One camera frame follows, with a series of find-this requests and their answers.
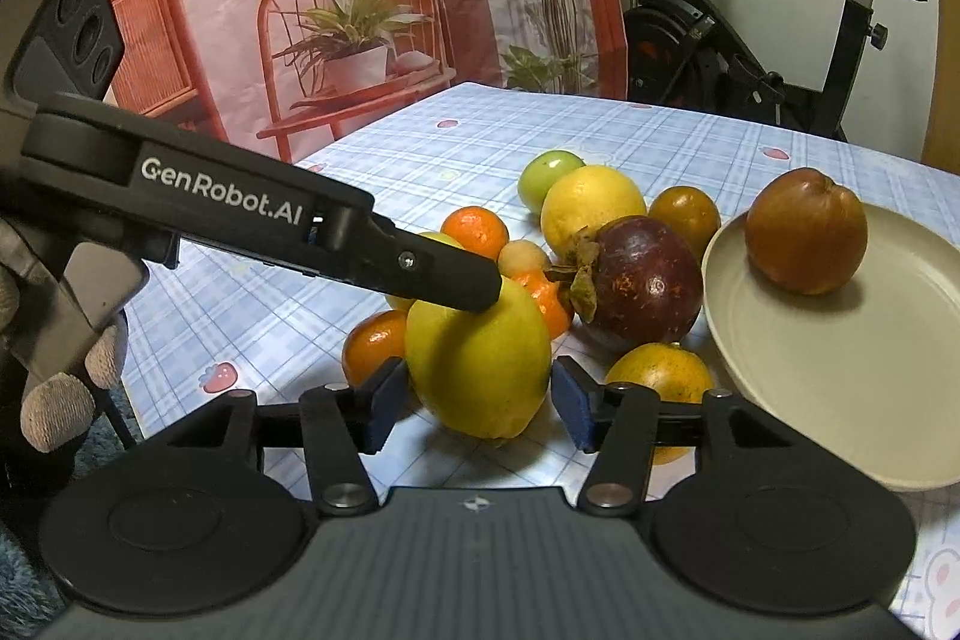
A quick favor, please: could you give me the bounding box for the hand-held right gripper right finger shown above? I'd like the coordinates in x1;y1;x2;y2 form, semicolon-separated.
551;355;818;515

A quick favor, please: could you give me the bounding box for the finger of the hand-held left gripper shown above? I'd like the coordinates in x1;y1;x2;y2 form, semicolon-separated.
330;211;502;313

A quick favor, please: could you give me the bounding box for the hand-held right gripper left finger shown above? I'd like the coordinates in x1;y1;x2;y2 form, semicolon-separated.
146;356;412;515

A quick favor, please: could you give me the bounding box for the green apple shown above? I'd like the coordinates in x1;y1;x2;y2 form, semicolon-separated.
517;151;586;212
386;230;467;313

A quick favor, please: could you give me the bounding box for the orange tangerine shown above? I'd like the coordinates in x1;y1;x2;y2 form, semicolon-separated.
516;271;575;341
440;205;511;262
343;308;410;390

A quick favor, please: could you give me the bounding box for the dark purple mangosteen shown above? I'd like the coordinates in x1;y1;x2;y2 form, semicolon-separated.
546;216;704;352

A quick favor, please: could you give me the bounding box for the round yellow lemon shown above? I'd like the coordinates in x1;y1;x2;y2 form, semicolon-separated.
540;164;647;259

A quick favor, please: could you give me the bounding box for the brown passion fruit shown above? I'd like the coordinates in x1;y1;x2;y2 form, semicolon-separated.
647;185;722;266

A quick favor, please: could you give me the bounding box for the beige plate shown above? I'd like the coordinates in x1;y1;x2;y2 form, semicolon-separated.
701;206;960;491

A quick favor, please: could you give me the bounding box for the person's left hand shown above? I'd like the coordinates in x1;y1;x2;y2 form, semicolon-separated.
0;212;130;455

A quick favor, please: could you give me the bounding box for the small tan longan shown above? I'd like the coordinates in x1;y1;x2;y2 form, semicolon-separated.
497;239;542;277

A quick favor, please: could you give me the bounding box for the yellowish orange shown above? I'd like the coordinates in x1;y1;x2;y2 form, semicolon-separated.
604;342;715;467

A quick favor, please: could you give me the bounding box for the reddish brown apple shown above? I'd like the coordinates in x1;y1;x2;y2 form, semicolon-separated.
745;166;869;296

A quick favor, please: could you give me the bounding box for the black exercise bike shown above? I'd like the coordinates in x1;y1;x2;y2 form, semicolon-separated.
600;0;940;142

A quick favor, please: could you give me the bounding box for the blue fluffy rug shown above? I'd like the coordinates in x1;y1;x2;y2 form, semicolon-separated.
0;385;147;640

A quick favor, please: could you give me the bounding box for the wooden door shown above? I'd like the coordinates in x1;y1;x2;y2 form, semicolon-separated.
921;0;960;172

